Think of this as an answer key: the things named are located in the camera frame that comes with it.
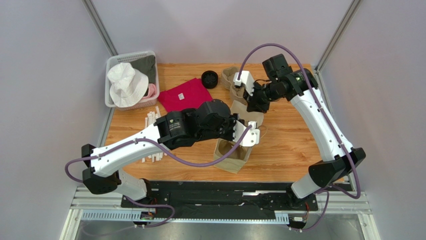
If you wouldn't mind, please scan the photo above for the brown paper bag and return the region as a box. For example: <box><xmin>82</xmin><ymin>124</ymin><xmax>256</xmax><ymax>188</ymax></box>
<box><xmin>213</xmin><ymin>100</ymin><xmax>264</xmax><ymax>174</ymax></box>

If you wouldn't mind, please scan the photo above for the bundle of white straws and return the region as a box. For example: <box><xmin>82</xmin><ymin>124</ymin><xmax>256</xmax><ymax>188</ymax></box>
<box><xmin>141</xmin><ymin>106</ymin><xmax>167</xmax><ymax>163</ymax></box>

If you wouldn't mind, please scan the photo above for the red folded cloth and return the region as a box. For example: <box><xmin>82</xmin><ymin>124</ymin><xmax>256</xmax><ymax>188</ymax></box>
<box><xmin>158</xmin><ymin>78</ymin><xmax>213</xmax><ymax>112</ymax></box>

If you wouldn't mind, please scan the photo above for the single cardboard cup carrier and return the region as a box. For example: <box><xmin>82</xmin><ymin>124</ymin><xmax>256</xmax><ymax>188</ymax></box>
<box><xmin>217</xmin><ymin>139</ymin><xmax>249</xmax><ymax>160</ymax></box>

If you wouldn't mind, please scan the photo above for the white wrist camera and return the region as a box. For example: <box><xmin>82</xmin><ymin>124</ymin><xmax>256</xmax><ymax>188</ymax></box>
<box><xmin>233</xmin><ymin>70</ymin><xmax>255</xmax><ymax>96</ymax></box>
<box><xmin>232</xmin><ymin>121</ymin><xmax>260</xmax><ymax>147</ymax></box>

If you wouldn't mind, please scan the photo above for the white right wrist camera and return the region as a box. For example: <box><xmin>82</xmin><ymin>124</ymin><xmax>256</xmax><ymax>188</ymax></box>
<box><xmin>233</xmin><ymin>70</ymin><xmax>255</xmax><ymax>96</ymax></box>

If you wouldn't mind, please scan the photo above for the white plastic basket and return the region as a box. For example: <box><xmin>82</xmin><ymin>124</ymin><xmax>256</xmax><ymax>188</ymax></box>
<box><xmin>104</xmin><ymin>50</ymin><xmax>160</xmax><ymax>111</ymax></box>

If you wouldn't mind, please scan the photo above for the stack of black cup lids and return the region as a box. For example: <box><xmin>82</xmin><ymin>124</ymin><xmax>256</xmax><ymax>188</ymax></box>
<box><xmin>201</xmin><ymin>70</ymin><xmax>219</xmax><ymax>89</ymax></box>

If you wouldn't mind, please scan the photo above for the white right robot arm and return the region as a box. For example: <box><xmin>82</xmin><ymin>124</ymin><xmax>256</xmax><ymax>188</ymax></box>
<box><xmin>234</xmin><ymin>54</ymin><xmax>366</xmax><ymax>199</ymax></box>

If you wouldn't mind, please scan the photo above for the white bucket hat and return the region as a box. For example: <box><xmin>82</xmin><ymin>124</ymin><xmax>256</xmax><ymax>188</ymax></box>
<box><xmin>106</xmin><ymin>62</ymin><xmax>149</xmax><ymax>108</ymax></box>

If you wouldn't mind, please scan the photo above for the dark green cloth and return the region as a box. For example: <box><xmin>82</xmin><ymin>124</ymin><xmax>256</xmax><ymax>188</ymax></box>
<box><xmin>130</xmin><ymin>55</ymin><xmax>157</xmax><ymax>84</ymax></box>

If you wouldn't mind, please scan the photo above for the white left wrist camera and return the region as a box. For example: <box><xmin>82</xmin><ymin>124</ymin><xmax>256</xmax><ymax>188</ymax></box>
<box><xmin>232</xmin><ymin>121</ymin><xmax>260</xmax><ymax>147</ymax></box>

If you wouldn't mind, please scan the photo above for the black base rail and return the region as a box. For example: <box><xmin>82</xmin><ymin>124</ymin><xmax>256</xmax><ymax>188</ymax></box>
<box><xmin>140</xmin><ymin>180</ymin><xmax>319</xmax><ymax>220</ymax></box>

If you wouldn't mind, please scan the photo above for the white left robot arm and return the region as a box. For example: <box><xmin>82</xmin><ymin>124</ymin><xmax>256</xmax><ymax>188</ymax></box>
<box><xmin>82</xmin><ymin>99</ymin><xmax>253</xmax><ymax>200</ymax></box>

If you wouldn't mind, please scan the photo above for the pink cloth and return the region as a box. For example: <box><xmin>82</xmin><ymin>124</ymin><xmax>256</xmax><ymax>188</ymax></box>
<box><xmin>142</xmin><ymin>83</ymin><xmax>157</xmax><ymax>100</ymax></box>

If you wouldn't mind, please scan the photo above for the cardboard cup carrier stack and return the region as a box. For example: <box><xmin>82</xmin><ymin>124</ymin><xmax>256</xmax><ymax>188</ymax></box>
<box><xmin>220</xmin><ymin>66</ymin><xmax>247</xmax><ymax>105</ymax></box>

